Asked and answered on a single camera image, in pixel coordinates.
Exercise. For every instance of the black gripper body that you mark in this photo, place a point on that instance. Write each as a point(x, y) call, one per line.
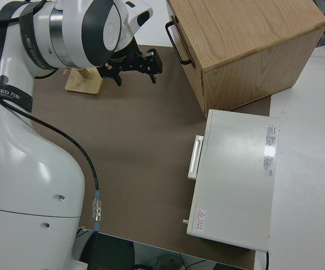
point(131, 63)

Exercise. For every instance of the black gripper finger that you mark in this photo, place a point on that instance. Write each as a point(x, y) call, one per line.
point(154, 78)
point(118, 80)

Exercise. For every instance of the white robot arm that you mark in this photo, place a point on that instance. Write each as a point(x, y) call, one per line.
point(24, 168)

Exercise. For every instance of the wooden mug tree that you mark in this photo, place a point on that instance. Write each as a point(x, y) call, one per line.
point(83, 83)

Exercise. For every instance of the brown table mat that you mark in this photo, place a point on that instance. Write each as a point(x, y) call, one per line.
point(137, 140)

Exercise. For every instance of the light wooden cabinet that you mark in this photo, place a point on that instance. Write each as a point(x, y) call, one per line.
point(249, 42)

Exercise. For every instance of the white toaster oven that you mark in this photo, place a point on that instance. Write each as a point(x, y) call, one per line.
point(235, 174)

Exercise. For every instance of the black box under table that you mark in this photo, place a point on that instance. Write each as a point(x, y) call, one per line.
point(109, 253)

